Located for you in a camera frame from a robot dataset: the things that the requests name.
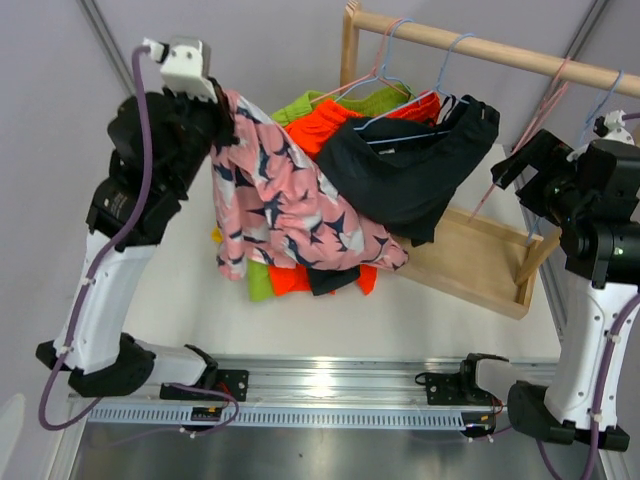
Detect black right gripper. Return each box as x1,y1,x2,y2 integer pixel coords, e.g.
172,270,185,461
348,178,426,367
492,130,591,228

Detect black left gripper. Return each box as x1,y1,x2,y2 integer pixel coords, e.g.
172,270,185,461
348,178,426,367
161,75,239,194

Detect pink patterned shorts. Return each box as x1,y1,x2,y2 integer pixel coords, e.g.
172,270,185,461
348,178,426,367
211,90,408,280

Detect orange shorts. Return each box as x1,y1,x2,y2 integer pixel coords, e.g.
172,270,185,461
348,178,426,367
248,86,441,301

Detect blue wire hanger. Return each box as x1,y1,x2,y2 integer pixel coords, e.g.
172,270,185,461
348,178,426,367
353,32,476,132
526,70,625,245
328,16,412,101

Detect dark navy shorts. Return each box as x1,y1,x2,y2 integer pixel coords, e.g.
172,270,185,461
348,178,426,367
305,93,501,297

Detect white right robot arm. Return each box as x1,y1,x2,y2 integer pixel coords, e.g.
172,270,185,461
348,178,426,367
456,129,639,452

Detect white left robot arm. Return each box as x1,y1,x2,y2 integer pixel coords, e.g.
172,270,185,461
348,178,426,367
36,86,235,400

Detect lime green shorts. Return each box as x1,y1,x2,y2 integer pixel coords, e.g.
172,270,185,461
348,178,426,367
248,83,440,302

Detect wooden tray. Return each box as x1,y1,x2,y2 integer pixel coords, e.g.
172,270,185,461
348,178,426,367
397,207,543,320

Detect yellow plastic tray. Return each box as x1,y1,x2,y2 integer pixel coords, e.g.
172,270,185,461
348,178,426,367
211,227,223,244

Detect wooden clothes rack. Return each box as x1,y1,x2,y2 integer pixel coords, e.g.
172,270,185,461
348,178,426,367
337,0,640,287

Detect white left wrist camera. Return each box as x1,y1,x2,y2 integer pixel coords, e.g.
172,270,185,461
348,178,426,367
142,36,218,103

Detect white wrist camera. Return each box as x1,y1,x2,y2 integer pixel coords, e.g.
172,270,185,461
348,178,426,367
142,36,218,103
566,110,639,162

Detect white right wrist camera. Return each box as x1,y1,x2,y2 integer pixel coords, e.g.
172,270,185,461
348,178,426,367
566,110,639,162

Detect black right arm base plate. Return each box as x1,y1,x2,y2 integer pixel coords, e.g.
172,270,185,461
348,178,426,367
414,371,501,407

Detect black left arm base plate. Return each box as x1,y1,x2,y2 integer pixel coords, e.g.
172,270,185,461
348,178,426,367
159,369,249,402

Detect aluminium mounting rail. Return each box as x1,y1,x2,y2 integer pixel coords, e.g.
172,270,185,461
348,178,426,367
66,355,559,431

